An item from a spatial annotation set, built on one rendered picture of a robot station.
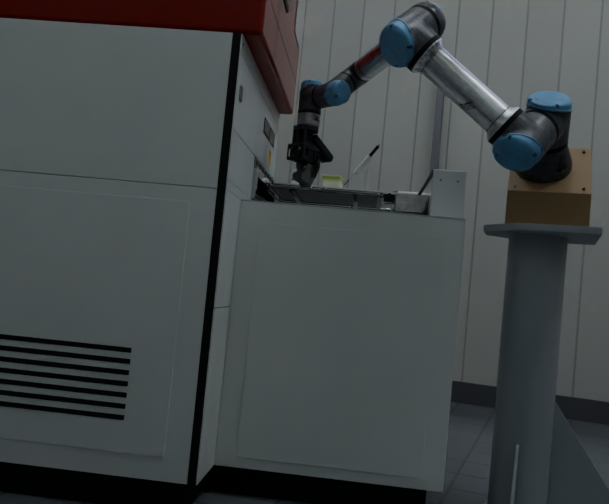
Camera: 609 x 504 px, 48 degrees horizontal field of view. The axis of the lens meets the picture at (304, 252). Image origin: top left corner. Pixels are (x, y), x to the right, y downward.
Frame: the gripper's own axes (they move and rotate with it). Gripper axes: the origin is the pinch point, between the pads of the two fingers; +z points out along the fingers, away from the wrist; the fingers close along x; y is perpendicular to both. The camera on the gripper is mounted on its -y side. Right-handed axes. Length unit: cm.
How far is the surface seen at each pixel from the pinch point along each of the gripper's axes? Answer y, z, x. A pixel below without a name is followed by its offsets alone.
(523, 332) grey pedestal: -14, 39, 71
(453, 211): -2, 7, 53
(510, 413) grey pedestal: -14, 61, 70
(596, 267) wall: -220, 7, 27
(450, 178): -1, -2, 52
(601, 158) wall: -220, -54, 25
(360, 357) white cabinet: 16, 50, 39
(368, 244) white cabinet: 16.2, 18.8, 38.3
